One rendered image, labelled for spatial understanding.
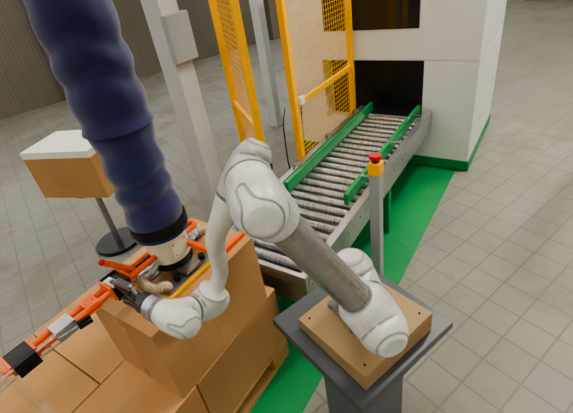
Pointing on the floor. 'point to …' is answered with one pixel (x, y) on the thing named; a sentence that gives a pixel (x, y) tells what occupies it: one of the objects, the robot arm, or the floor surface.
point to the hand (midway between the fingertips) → (113, 287)
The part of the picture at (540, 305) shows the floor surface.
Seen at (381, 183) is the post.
